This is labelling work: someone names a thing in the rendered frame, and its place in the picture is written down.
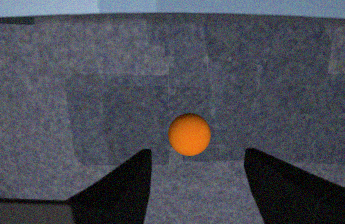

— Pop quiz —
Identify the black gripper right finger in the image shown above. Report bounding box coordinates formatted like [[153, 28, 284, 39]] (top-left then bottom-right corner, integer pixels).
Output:
[[244, 148, 345, 224]]

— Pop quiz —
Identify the clear l-shaped low wall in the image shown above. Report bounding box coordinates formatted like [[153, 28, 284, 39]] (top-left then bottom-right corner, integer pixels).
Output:
[[0, 14, 345, 27]]

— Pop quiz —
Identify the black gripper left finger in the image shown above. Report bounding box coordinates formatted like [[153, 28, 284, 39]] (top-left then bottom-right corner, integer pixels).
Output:
[[0, 149, 152, 224]]

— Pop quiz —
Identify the orange ball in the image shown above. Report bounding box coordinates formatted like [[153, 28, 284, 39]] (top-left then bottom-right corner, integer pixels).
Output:
[[168, 113, 211, 156]]

